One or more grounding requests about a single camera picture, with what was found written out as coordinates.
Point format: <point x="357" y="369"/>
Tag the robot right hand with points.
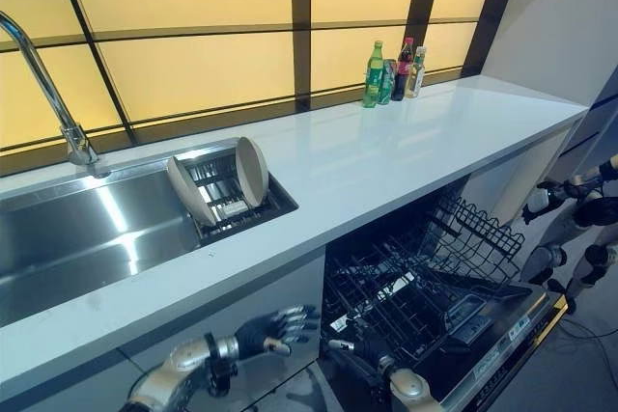
<point x="369" y="347"/>

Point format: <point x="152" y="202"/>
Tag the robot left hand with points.
<point x="258" y="330"/>

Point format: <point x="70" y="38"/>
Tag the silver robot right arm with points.
<point x="410" y="388"/>

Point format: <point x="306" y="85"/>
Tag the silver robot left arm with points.
<point x="181" y="368"/>

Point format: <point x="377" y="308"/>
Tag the dishwasher door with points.
<point x="512" y="349"/>

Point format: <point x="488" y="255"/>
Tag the glossy grey cabinet front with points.
<point x="159" y="315"/>

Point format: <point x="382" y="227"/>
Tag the white sponge block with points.
<point x="233" y="210"/>

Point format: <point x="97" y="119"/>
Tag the black sink drain rack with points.
<point x="270" y="197"/>

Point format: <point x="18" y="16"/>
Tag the beige round plate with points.
<point x="190" y="195"/>
<point x="252" y="171"/>

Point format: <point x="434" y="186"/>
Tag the stainless steel sink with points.
<point x="87" y="233"/>

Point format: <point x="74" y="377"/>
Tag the silver humanoid robot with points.
<point x="586" y="219"/>

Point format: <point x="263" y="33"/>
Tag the green drink can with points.
<point x="387" y="84"/>

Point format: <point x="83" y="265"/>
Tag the green plastic soda bottle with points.
<point x="373" y="76"/>

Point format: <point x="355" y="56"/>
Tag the clear bottle yellow liquid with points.
<point x="416" y="76"/>

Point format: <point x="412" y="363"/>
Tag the dark cola bottle red cap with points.
<point x="402" y="74"/>

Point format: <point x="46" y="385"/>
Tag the chrome kitchen faucet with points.
<point x="50" y="93"/>

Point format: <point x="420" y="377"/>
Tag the dark lattice window frame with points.
<point x="301" y="21"/>

